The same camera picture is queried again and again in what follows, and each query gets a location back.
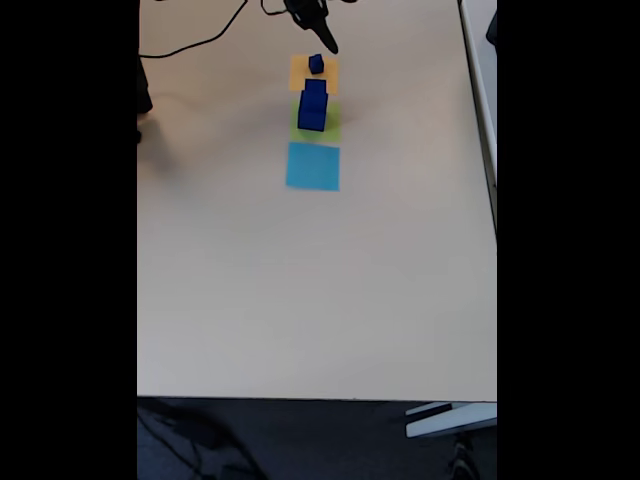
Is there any medium blue cube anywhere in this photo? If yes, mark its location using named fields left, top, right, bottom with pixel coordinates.
left=301, top=78, right=330, bottom=110

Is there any large blue cube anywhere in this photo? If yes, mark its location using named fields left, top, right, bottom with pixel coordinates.
left=297, top=94, right=330, bottom=133

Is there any orange paper square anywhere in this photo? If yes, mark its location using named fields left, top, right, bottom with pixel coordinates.
left=288, top=53, right=341, bottom=96

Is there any green paper square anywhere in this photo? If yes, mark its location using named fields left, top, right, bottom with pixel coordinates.
left=290, top=99, right=344, bottom=144

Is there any light blue paper square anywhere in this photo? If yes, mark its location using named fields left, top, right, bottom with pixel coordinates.
left=284, top=140, right=342, bottom=193

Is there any white neighbouring desk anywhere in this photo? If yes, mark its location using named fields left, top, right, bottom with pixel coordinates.
left=458, top=0, right=498, bottom=244

